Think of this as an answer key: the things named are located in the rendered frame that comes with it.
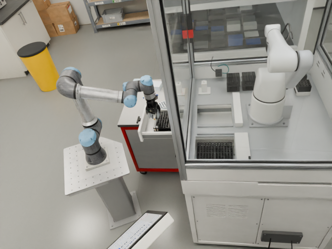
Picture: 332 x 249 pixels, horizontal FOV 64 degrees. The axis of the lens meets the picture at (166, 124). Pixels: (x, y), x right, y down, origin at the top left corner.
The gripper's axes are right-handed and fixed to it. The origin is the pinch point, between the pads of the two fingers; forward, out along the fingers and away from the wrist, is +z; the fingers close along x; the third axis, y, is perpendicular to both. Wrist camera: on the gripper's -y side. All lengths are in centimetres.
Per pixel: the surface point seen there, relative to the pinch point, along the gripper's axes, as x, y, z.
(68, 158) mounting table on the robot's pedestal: -66, 25, 19
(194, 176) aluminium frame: 31, 54, -5
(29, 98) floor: -236, -150, 97
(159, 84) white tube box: -7, -57, 12
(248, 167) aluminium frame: 59, 54, -14
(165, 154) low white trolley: -2, -12, 58
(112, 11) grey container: -163, -397, 69
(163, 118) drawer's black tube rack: 4.7, -4.5, 6.5
